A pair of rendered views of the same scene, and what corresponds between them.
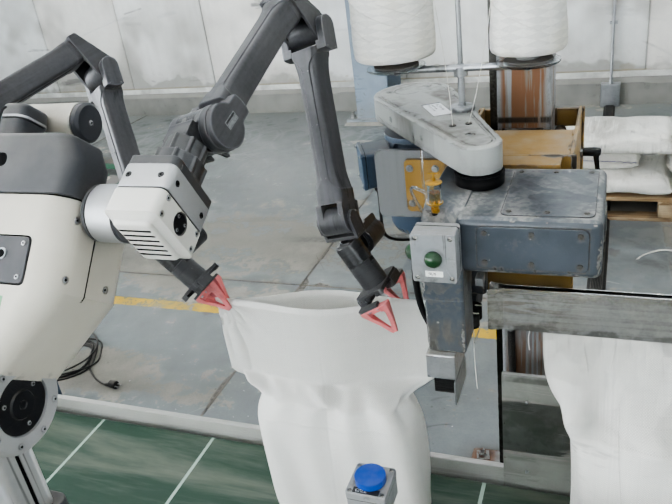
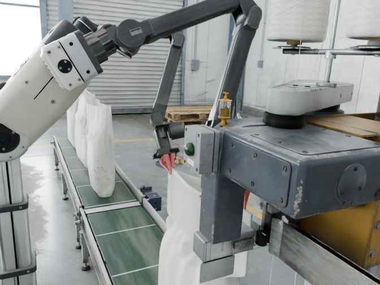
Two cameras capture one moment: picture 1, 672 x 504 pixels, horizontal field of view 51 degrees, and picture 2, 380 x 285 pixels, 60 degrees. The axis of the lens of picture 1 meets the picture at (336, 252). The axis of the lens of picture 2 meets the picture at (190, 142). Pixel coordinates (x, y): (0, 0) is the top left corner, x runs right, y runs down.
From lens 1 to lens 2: 0.84 m
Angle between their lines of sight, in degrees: 39
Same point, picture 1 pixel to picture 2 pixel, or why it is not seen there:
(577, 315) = (328, 276)
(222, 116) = (129, 26)
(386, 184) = not seen: hidden behind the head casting
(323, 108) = (232, 61)
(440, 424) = not seen: outside the picture
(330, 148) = (224, 86)
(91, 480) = (124, 242)
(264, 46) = (197, 9)
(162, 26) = not seen: hidden behind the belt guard
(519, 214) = (258, 137)
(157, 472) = (146, 256)
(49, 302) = (16, 89)
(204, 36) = (355, 103)
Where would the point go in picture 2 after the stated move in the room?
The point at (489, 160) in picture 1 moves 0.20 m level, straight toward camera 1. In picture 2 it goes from (281, 102) to (206, 106)
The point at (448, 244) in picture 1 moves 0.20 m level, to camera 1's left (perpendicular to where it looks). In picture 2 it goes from (198, 139) to (133, 123)
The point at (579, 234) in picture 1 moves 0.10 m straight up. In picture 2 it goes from (284, 165) to (292, 102)
